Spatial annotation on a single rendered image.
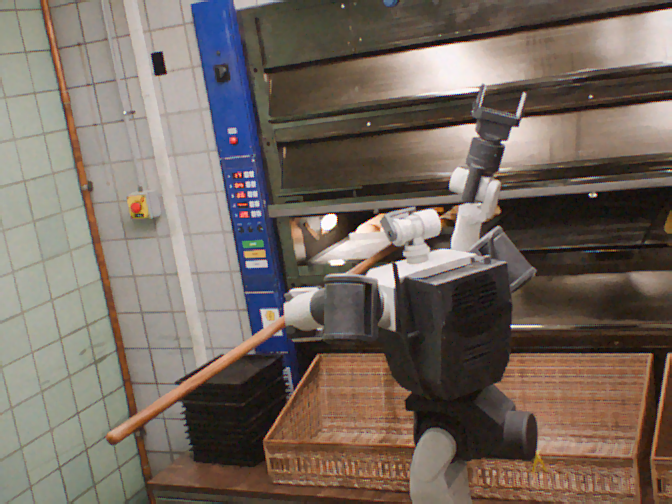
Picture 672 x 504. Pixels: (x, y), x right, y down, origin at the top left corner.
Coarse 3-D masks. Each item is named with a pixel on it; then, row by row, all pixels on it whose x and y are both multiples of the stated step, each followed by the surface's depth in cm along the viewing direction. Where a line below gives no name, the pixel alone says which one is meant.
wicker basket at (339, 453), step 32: (320, 384) 332; (352, 384) 327; (288, 416) 311; (320, 416) 331; (352, 416) 327; (384, 416) 322; (288, 448) 292; (320, 448) 287; (352, 448) 281; (384, 448) 277; (288, 480) 295; (320, 480) 289; (352, 480) 284; (384, 480) 280
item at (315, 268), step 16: (528, 256) 294; (544, 256) 292; (560, 256) 289; (576, 256) 287; (592, 256) 285; (608, 256) 283; (624, 256) 281; (640, 256) 279; (656, 256) 277; (304, 272) 331; (320, 272) 328; (336, 272) 325
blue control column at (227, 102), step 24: (216, 0) 315; (216, 24) 317; (216, 48) 319; (240, 48) 318; (240, 72) 318; (216, 96) 324; (240, 96) 320; (216, 120) 327; (240, 120) 323; (216, 144) 330; (240, 144) 325; (264, 192) 327; (264, 216) 329; (240, 264) 338; (264, 288) 336; (288, 360) 340
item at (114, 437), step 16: (384, 256) 320; (352, 272) 297; (256, 336) 244; (240, 352) 236; (208, 368) 225; (224, 368) 230; (192, 384) 217; (160, 400) 208; (176, 400) 211; (144, 416) 201; (112, 432) 193; (128, 432) 196
